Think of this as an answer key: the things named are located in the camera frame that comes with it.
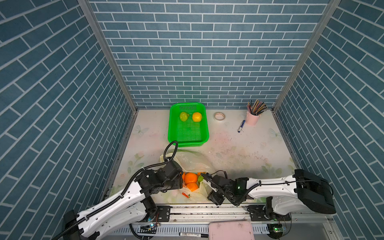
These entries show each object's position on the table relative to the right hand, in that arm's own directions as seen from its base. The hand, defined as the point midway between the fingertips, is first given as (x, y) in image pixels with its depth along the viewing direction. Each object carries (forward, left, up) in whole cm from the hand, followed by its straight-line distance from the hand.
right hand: (208, 194), depth 79 cm
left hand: (+2, +15, +8) cm, 17 cm away
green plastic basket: (+39, +17, 0) cm, 42 cm away
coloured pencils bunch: (+58, -32, +12) cm, 67 cm away
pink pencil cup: (+52, -29, +5) cm, 59 cm away
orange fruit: (+7, +10, +3) cm, 13 cm away
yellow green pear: (+50, +20, +6) cm, 55 cm away
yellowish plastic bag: (+12, +11, +12) cm, 20 cm away
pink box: (-15, -11, +1) cm, 18 cm away
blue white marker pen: (+49, -22, 0) cm, 54 cm away
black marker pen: (-18, +4, 0) cm, 18 cm away
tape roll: (+59, -6, 0) cm, 59 cm away
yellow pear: (+50, +11, +6) cm, 52 cm away
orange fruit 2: (+2, +9, +6) cm, 11 cm away
